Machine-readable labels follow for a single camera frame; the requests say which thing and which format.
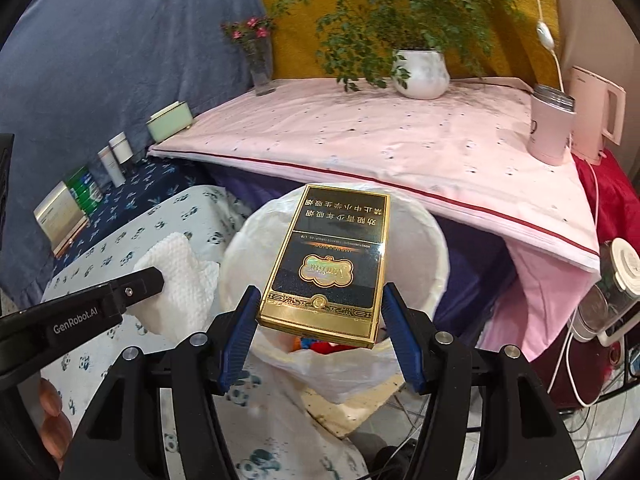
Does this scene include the green striped can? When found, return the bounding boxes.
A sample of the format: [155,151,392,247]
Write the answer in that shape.
[65,166,103,216]

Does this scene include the gold black cigarette box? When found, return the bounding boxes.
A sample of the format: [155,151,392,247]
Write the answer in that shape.
[257,184,390,349]

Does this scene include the white potted green plant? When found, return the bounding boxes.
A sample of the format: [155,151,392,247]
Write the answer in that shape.
[269,0,524,101]

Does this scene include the pink bed sheet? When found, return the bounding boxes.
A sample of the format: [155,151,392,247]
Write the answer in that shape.
[150,78,600,359]

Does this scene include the red cloth cover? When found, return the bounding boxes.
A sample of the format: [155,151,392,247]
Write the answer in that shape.
[529,152,640,411]

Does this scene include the pink insulated mug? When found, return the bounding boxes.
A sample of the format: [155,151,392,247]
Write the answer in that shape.
[526,84,575,166]

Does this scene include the white tall tube bottle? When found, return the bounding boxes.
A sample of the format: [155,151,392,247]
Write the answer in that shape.
[98,146,126,188]

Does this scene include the white lamp cord switch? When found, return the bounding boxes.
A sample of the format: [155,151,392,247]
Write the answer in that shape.
[535,0,565,92]

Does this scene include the glass vase pink flowers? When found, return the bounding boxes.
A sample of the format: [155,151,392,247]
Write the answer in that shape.
[220,16,276,96]

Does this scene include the white paper towel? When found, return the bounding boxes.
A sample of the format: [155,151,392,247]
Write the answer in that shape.
[128,233,220,344]

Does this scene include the panda print tablecloth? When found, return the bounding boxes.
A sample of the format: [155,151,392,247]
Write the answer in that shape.
[42,185,368,479]

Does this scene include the mint green tissue box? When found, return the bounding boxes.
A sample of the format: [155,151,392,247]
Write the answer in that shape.
[146,101,194,143]

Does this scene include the mustard yellow blanket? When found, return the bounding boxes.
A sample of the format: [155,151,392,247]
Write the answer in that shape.
[262,0,560,90]

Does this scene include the white lined trash bin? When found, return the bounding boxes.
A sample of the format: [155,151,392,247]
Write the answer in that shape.
[219,183,449,403]

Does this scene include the person's left hand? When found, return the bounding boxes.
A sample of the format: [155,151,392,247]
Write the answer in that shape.
[38,378,73,468]

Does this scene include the wooden board under bin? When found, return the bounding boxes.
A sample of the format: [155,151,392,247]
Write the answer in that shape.
[300,374,404,439]

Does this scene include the navy patterned cloth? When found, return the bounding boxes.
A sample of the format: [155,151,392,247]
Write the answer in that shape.
[49,157,215,278]

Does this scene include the white round jar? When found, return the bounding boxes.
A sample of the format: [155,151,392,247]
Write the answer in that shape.
[108,132,134,165]

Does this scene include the white power cable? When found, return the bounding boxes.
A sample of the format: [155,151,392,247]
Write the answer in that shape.
[544,159,622,409]

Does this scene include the white blender appliance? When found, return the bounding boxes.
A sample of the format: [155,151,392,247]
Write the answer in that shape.
[572,237,639,347]

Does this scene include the pink electric kettle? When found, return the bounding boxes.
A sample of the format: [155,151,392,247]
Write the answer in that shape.
[570,66,626,165]

